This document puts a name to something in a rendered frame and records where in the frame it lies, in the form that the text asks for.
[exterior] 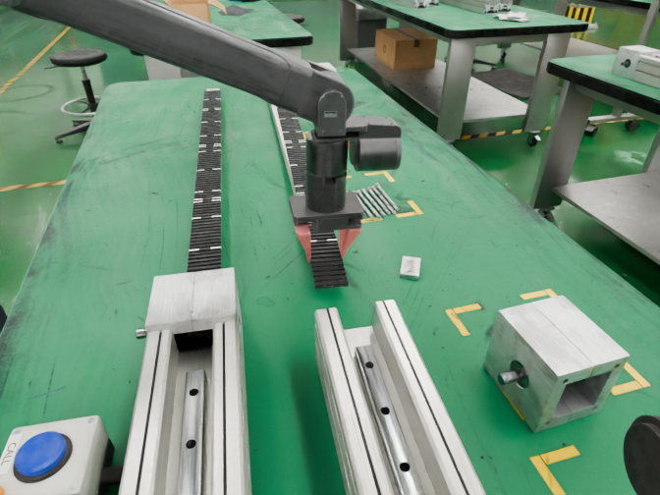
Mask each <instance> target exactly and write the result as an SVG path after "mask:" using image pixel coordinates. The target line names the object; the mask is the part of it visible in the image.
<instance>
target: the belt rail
mask: <svg viewBox="0 0 660 495"><path fill-rule="evenodd" d="M269 107H270V110H271V114H272V118H273V121H274V125H275V128H276V132H277V136H278V139H279V142H280V145H281V149H282V153H283V156H284V160H285V163H286V167H287V171H288V174H289V178H290V182H291V185H292V189H293V192H294V195H296V190H295V186H294V181H293V177H292V172H291V168H290V163H289V159H288V155H287V150H286V146H285V142H284V138H283V134H282V129H281V125H280V121H279V116H278V112H277V108H276V106H275V105H272V104H270V103H269Z"/></svg>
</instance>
